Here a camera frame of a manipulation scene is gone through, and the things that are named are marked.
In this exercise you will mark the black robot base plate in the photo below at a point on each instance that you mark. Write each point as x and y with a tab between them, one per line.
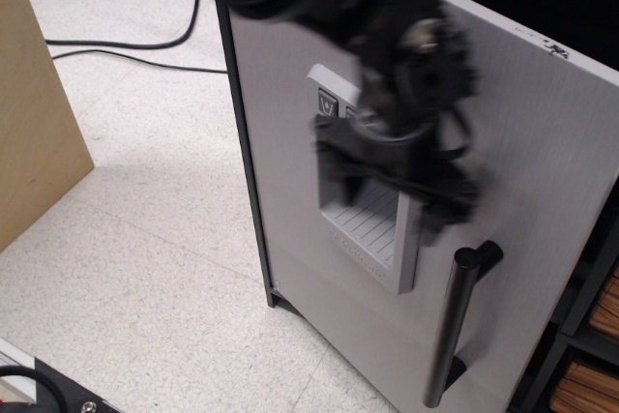
77	397

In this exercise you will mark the dark shelf unit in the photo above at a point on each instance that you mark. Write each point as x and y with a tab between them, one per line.
591	28

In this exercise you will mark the grey toy fridge door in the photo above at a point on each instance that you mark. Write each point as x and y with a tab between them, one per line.
544	154

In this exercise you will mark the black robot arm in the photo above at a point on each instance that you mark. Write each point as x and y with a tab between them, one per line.
415	70

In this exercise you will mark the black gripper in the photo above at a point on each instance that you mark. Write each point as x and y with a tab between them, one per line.
349	149

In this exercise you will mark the grey ice dispenser panel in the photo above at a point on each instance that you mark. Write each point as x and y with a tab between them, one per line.
380	228

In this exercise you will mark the orange folders on shelf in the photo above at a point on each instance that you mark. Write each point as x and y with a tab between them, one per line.
590	380

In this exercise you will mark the light wooden board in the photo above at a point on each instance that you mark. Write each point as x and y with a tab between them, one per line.
43	152

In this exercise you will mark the black fridge door handle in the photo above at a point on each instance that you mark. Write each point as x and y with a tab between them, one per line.
469	266

